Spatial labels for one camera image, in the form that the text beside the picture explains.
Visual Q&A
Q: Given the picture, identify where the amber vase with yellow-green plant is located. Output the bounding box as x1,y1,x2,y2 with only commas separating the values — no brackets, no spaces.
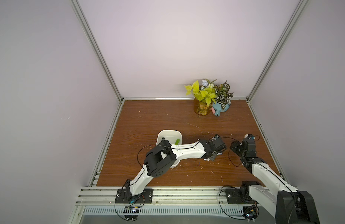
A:
184,79,217,116

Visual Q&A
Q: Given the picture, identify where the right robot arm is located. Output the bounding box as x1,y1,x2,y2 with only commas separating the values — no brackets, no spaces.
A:
230,134,320,224

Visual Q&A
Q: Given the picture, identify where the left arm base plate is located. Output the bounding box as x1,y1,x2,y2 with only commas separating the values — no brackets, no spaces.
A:
115,188,153,205

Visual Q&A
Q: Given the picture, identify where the white storage box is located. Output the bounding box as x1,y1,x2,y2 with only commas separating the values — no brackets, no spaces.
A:
156,130,182,171

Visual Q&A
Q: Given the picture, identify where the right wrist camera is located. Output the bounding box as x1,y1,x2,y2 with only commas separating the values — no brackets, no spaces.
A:
244,134,256,140

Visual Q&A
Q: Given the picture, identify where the teal pot with patterned plant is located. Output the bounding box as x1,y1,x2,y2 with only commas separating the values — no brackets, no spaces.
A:
213,81,234,117

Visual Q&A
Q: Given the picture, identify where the left controller board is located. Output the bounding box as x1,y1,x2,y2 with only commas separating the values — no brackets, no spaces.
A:
123,206,140,222

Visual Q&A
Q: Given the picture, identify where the controller board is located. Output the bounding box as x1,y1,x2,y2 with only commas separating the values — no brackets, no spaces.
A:
242,205,259,222
123,206,140,222

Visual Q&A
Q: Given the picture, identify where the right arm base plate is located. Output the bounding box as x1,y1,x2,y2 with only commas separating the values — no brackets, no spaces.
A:
224,188,250,204

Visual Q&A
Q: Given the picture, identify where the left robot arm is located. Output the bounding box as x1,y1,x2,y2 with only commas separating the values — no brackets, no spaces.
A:
123,135,226,200

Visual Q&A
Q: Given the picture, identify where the right controller board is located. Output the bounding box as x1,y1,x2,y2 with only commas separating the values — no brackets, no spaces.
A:
242,205,259,222

